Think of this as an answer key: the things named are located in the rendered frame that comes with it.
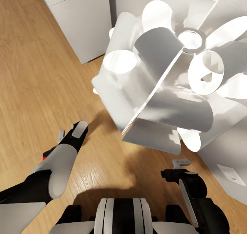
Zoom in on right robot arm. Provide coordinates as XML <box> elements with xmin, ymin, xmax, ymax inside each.
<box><xmin>161</xmin><ymin>159</ymin><xmax>231</xmax><ymax>234</ymax></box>

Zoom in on digital camera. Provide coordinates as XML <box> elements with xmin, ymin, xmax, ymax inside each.
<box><xmin>43</xmin><ymin>147</ymin><xmax>55</xmax><ymax>158</ymax></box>

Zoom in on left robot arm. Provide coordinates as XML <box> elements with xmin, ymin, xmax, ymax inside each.
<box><xmin>0</xmin><ymin>121</ymin><xmax>88</xmax><ymax>234</ymax></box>

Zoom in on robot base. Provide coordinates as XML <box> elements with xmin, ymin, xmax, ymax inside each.
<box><xmin>49</xmin><ymin>205</ymin><xmax>199</xmax><ymax>234</ymax></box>

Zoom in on robot trunk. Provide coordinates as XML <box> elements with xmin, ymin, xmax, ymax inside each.
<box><xmin>94</xmin><ymin>198</ymin><xmax>153</xmax><ymax>234</ymax></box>

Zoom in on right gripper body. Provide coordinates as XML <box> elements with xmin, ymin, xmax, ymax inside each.
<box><xmin>164</xmin><ymin>169</ymin><xmax>188</xmax><ymax>183</ymax></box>

